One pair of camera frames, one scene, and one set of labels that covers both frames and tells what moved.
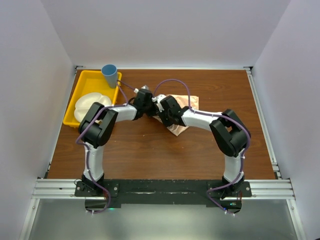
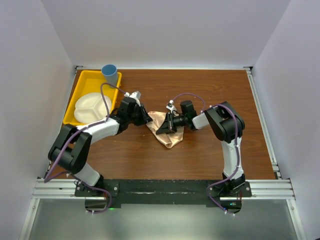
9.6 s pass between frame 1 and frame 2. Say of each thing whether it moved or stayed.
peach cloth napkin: moved
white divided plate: stayed
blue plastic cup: stayed
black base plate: stayed
